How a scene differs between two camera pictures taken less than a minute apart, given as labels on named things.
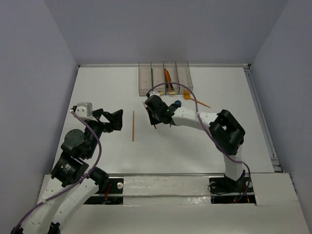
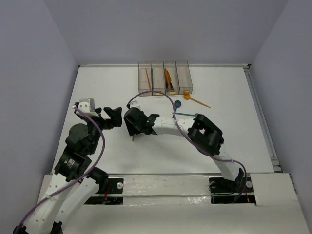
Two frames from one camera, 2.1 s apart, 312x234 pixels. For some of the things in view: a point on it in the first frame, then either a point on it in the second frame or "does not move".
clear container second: (158, 76) does not move
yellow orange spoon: (186, 95) does not move
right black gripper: (153, 120) -> (131, 128)
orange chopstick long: (146, 109) -> (148, 79)
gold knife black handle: (168, 79) does not move
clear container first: (145, 78) does not move
